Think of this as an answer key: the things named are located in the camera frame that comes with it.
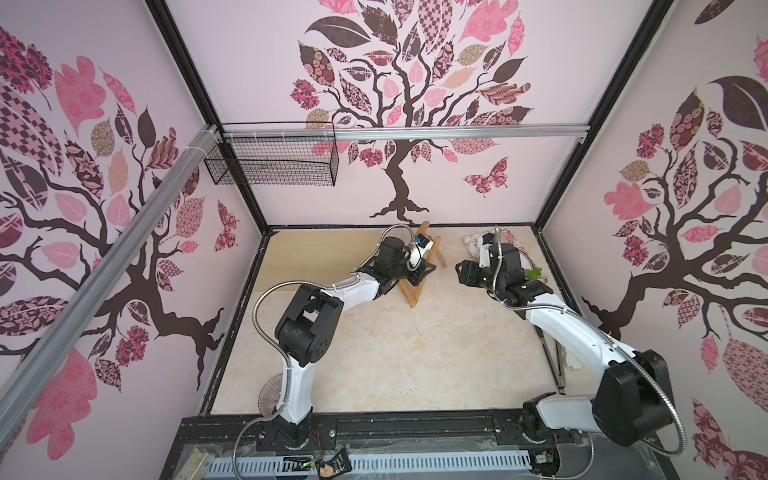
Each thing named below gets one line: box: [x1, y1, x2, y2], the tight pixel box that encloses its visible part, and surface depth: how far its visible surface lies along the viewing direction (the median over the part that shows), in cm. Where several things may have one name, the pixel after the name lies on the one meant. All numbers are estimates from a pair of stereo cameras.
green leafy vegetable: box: [524, 268, 542, 280], surface depth 104 cm
